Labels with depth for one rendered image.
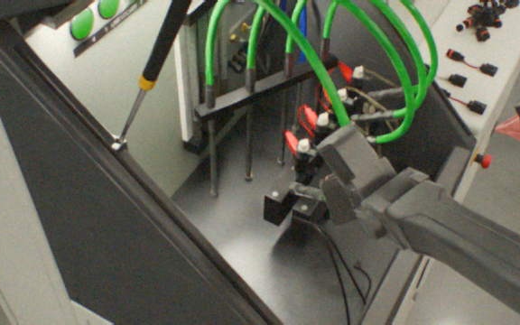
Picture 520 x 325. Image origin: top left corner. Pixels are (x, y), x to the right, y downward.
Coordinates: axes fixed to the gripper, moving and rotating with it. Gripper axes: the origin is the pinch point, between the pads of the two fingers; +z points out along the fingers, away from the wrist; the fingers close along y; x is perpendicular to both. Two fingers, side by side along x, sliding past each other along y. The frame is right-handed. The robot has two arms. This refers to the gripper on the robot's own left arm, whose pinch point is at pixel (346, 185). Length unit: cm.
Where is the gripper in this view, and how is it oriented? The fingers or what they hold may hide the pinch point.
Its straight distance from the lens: 98.2
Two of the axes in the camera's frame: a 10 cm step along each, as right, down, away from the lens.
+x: 3.5, 9.3, 1.0
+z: -1.2, -0.7, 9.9
